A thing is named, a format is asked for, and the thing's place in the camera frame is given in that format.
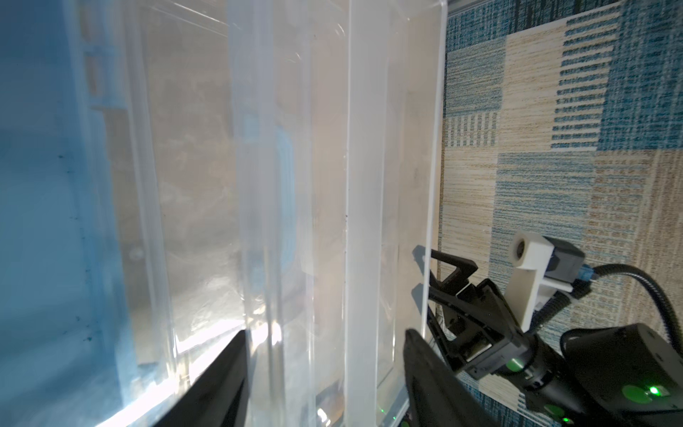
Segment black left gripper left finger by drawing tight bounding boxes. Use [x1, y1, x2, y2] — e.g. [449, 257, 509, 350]
[156, 330, 249, 427]

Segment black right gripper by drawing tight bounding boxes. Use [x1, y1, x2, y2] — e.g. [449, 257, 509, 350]
[411, 246, 538, 380]

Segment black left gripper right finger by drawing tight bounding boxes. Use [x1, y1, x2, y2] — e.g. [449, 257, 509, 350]
[403, 329, 497, 426]

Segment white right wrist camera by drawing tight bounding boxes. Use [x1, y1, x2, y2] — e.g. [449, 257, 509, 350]
[504, 231, 594, 332]

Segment light blue plastic tool box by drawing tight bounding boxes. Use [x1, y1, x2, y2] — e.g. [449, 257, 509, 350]
[1, 1, 448, 426]

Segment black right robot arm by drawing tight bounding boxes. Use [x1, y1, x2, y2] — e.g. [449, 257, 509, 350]
[403, 238, 682, 426]

